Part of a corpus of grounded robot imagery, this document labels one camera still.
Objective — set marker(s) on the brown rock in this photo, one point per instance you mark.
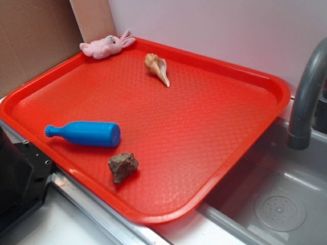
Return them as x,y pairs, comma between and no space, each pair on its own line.
122,166

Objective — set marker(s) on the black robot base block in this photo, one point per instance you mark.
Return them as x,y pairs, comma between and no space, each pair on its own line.
25,175

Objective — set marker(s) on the red plastic tray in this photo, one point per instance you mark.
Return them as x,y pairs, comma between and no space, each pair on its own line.
186,137

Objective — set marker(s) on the tan conch seashell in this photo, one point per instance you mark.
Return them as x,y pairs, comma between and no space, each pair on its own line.
157,66

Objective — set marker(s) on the blue plastic toy bottle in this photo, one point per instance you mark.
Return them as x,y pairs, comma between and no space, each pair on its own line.
102,134

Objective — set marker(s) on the pink plush bunny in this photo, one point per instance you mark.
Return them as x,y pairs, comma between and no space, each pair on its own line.
108,46

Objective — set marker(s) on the light wooden board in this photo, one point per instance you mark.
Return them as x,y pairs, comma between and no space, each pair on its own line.
94,19

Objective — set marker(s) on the grey plastic sink basin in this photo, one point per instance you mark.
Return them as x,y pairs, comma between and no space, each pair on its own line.
274,194

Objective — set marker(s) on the grey faucet spout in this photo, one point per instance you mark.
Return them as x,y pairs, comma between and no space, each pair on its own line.
309,106

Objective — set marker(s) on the brown cardboard sheet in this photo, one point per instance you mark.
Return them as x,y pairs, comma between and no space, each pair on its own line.
35,36

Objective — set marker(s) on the silver metal rail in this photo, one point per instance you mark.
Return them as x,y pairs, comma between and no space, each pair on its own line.
72,215

